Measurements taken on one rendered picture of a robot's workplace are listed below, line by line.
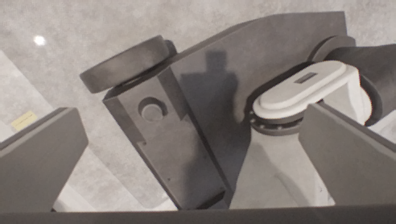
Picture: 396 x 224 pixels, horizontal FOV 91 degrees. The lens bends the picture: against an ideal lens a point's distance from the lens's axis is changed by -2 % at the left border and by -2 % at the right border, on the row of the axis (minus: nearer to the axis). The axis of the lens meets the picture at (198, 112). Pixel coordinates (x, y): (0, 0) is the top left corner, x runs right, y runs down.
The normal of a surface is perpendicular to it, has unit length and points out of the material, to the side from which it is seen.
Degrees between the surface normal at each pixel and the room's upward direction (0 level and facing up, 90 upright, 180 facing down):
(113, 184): 0
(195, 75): 0
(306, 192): 90
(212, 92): 0
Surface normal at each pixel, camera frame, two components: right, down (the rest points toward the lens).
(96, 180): 0.30, 0.27
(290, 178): -0.41, -0.83
